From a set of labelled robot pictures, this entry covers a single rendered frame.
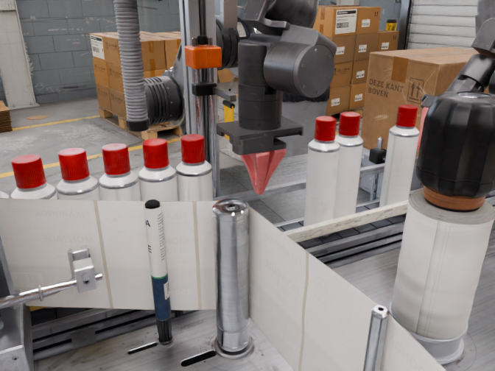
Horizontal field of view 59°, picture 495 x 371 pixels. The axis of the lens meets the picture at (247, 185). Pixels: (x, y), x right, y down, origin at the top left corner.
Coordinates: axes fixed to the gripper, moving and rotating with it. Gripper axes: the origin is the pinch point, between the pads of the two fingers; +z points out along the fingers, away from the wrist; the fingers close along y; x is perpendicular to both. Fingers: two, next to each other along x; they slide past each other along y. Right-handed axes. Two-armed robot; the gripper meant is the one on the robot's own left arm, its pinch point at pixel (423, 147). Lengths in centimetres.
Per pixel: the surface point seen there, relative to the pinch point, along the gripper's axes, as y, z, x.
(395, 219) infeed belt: 3.8, 14.3, 1.4
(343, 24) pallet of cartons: -297, -136, 162
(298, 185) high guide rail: -2.9, 19.8, -17.1
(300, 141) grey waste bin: -213, -14, 138
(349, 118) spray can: 1.4, 6.3, -20.4
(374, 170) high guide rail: -2.8, 8.9, -4.0
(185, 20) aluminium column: -15.0, 9.3, -46.0
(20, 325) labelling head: 12, 50, -50
